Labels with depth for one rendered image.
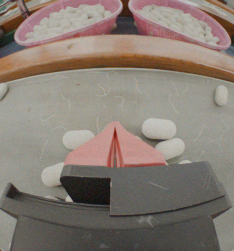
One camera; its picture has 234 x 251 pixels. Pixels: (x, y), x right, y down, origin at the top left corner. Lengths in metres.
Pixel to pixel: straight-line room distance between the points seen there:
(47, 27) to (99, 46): 0.22
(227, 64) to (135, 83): 0.18
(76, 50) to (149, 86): 0.11
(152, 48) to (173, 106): 0.09
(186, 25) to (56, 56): 0.32
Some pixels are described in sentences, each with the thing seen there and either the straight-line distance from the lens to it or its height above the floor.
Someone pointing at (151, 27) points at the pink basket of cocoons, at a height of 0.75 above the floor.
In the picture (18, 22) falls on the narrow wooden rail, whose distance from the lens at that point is 0.60.
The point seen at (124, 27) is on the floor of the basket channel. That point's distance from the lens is 0.42.
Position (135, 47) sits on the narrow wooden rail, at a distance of 0.19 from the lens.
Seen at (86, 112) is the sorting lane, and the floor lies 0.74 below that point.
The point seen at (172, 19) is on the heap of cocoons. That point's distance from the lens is 0.37.
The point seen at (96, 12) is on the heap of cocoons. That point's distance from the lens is 0.37.
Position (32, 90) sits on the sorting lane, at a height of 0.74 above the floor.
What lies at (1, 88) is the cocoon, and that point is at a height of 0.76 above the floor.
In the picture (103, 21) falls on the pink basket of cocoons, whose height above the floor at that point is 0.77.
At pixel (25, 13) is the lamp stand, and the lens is 0.54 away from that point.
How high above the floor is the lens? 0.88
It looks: 72 degrees down
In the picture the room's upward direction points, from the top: 4 degrees counter-clockwise
